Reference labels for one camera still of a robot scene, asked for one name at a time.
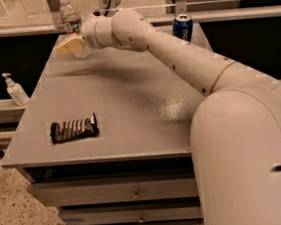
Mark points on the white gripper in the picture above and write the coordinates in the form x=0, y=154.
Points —
x=88, y=35

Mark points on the clear plastic water bottle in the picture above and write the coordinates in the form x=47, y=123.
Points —
x=71, y=21

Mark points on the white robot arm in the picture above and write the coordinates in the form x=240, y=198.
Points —
x=236, y=130

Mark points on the white pump dispenser bottle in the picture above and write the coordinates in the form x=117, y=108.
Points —
x=15, y=90

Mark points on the chocolate rxbar wrapper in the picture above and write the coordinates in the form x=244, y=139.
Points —
x=74, y=130

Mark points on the white machine behind glass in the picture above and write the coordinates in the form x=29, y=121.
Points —
x=107, y=7

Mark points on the grey metal railing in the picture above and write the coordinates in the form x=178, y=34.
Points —
x=28, y=17

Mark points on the grey drawer cabinet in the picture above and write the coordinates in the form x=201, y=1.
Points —
x=106, y=141

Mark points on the blue pepsi can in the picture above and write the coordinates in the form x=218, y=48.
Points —
x=182, y=27

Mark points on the top grey drawer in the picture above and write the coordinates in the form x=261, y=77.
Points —
x=116, y=189

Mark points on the middle grey drawer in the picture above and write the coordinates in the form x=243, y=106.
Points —
x=134, y=212

